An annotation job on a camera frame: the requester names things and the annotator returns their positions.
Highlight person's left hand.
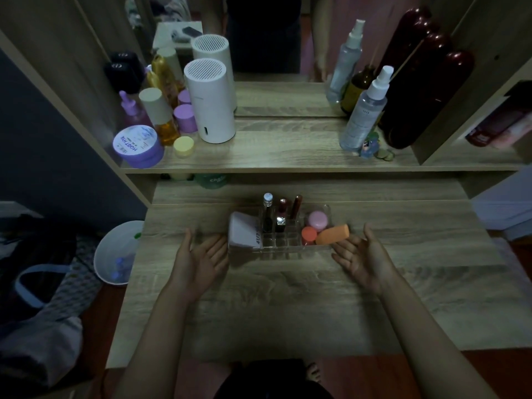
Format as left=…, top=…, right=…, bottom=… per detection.
left=168, top=228, right=230, bottom=304

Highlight person's right hand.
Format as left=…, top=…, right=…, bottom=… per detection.
left=331, top=222, right=400, bottom=297

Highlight person's right forearm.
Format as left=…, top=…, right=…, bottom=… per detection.
left=376, top=272, right=499, bottom=399

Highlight person's left forearm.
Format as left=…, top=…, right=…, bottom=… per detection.
left=113, top=283, right=197, bottom=399

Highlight orange makeup sponge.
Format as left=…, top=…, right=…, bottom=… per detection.
left=314, top=224, right=351, bottom=246

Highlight white compact case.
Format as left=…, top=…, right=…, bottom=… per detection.
left=228, top=211, right=264, bottom=250

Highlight green jar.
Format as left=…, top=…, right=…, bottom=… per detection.
left=194, top=174, right=229, bottom=190

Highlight white waste bin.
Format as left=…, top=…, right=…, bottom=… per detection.
left=93, top=220, right=145, bottom=286

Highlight clear acrylic makeup organizer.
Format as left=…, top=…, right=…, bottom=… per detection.
left=227, top=203, right=334, bottom=263

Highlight silver-capped lipstick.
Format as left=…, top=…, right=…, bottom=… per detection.
left=262, top=193, right=274, bottom=234

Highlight red lipstick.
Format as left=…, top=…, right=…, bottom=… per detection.
left=275, top=198, right=288, bottom=234

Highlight small blue-green figurine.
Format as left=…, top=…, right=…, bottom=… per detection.
left=359, top=132, right=381, bottom=159

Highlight small yellow jar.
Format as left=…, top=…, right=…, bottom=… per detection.
left=173, top=135, right=195, bottom=158

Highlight wooden dressing table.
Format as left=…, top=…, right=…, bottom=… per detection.
left=0, top=0, right=532, bottom=370

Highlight purple round jar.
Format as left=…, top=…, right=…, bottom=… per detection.
left=112, top=125, right=165, bottom=169

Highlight small purple-capped jar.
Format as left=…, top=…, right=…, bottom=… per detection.
left=173, top=104, right=198, bottom=134

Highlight clear spray bottle white cap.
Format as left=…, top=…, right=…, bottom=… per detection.
left=339, top=65, right=395, bottom=153

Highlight amber bottle with beige cap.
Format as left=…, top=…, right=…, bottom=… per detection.
left=138, top=87, right=181, bottom=147

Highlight purple dropper bottle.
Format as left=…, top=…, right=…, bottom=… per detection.
left=119, top=90, right=153, bottom=132

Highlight white box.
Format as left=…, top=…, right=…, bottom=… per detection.
left=471, top=165, right=532, bottom=242

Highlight white cylindrical humidifier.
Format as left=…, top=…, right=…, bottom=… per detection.
left=183, top=58, right=237, bottom=144

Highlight brown glass diffuser bottle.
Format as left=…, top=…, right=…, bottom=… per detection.
left=340, top=64, right=377, bottom=117

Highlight dark red bumpy tall bottle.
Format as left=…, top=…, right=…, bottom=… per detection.
left=379, top=32, right=475, bottom=150

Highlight person's black shorts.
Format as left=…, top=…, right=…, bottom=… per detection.
left=214, top=359, right=334, bottom=399

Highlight golden bottle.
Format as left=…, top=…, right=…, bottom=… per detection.
left=145, top=54, right=180, bottom=109

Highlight black jar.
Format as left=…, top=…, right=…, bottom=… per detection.
left=103, top=61, right=141, bottom=94

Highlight pink tube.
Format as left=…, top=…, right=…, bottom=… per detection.
left=494, top=115, right=532, bottom=150

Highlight grey cloth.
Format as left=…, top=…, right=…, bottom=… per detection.
left=0, top=315, right=85, bottom=397

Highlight mirror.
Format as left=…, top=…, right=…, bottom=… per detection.
left=75, top=0, right=476, bottom=118

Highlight black bag with blue strap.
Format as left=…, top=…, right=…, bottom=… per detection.
left=0, top=212, right=102, bottom=331

